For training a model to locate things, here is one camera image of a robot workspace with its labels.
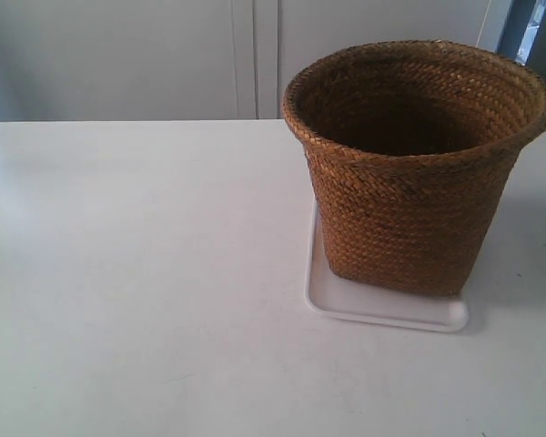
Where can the brown woven wicker basket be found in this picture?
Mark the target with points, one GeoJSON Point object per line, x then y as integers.
{"type": "Point", "coordinates": [409, 146]}

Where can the white plastic tray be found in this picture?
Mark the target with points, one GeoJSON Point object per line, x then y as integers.
{"type": "Point", "coordinates": [343, 299]}

